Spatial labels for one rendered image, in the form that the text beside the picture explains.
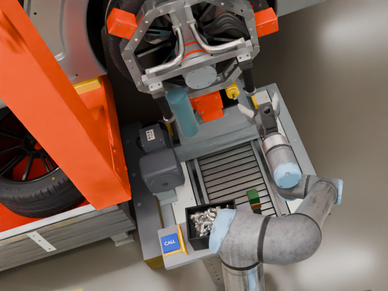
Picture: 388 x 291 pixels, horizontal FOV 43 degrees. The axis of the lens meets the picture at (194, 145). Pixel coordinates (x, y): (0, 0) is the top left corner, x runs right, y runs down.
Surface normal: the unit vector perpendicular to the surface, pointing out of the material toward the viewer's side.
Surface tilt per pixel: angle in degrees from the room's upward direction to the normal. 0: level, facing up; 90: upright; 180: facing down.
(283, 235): 25
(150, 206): 0
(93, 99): 0
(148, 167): 0
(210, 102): 90
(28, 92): 90
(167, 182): 90
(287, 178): 85
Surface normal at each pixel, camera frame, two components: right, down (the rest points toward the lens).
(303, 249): 0.51, 0.25
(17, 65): 0.22, 0.78
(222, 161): -0.22, -0.54
